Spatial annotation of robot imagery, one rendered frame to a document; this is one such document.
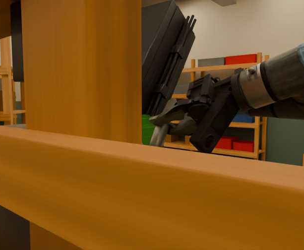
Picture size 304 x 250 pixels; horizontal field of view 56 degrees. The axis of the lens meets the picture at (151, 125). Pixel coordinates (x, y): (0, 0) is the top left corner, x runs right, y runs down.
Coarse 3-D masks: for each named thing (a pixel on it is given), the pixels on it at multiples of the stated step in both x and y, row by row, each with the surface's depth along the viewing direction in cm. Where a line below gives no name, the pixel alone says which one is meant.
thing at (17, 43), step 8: (16, 8) 55; (16, 16) 55; (16, 24) 55; (16, 32) 55; (16, 40) 55; (16, 48) 56; (16, 56) 56; (16, 64) 56; (16, 72) 56; (16, 80) 57
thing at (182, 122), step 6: (186, 114) 67; (186, 120) 65; (192, 120) 62; (180, 126) 64; (186, 126) 62; (192, 126) 61; (168, 132) 65; (174, 132) 64; (180, 132) 64; (186, 132) 63; (192, 132) 63
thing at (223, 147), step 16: (192, 64) 640; (208, 64) 619; (224, 64) 601; (240, 64) 573; (192, 80) 643; (176, 96) 669; (256, 128) 560; (176, 144) 684; (224, 144) 610; (240, 144) 587; (256, 144) 562
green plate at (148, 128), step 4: (144, 116) 80; (148, 116) 81; (152, 116) 82; (144, 120) 80; (148, 120) 81; (144, 124) 79; (148, 124) 80; (152, 124) 82; (144, 128) 79; (148, 128) 80; (152, 128) 81; (144, 132) 78; (148, 132) 80; (152, 132) 81; (144, 136) 78; (148, 136) 79; (144, 140) 78; (148, 140) 79; (144, 144) 77; (148, 144) 79
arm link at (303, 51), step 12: (300, 48) 45; (276, 60) 48; (288, 60) 46; (300, 60) 44; (264, 72) 48; (276, 72) 47; (288, 72) 46; (300, 72) 45; (264, 84) 48; (276, 84) 47; (288, 84) 46; (300, 84) 46; (276, 96) 49; (288, 96) 49; (300, 96) 48
